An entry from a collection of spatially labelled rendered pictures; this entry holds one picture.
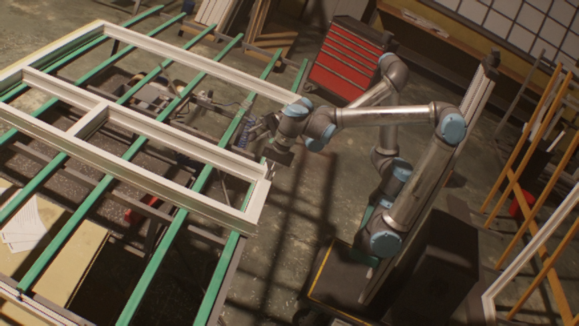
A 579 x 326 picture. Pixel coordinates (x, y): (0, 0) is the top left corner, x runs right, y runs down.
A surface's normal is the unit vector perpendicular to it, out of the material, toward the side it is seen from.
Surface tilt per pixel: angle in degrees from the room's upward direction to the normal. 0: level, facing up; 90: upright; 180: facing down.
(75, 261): 0
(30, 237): 0
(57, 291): 0
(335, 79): 90
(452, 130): 83
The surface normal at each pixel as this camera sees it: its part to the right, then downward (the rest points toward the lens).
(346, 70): -0.48, 0.27
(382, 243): -0.20, 0.50
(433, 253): 0.36, -0.81
